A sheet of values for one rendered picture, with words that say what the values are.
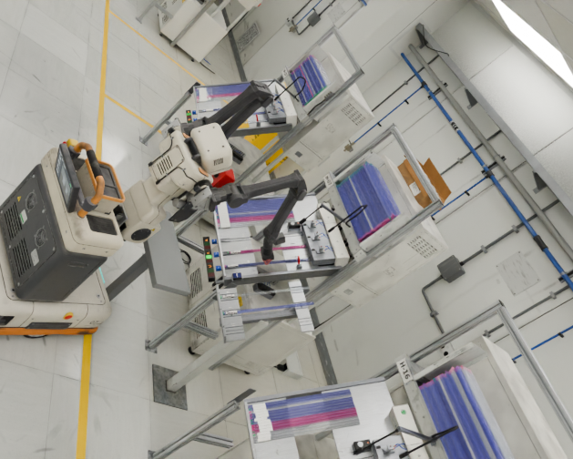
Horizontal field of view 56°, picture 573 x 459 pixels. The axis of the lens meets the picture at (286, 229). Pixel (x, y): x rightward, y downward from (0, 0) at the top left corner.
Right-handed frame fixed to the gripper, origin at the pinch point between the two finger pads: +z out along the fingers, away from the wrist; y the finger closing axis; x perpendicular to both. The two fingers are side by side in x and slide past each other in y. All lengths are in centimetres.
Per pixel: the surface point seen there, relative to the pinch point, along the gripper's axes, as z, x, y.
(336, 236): -6.8, -45.6, 9.8
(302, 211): 1, -33, 42
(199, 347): 66, 43, -9
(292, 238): 1.1, -20.6, 19.2
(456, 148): 38, -207, 147
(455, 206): 58, -188, 94
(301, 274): 2.4, -19.2, -10.0
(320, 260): -4.5, -31.2, -6.1
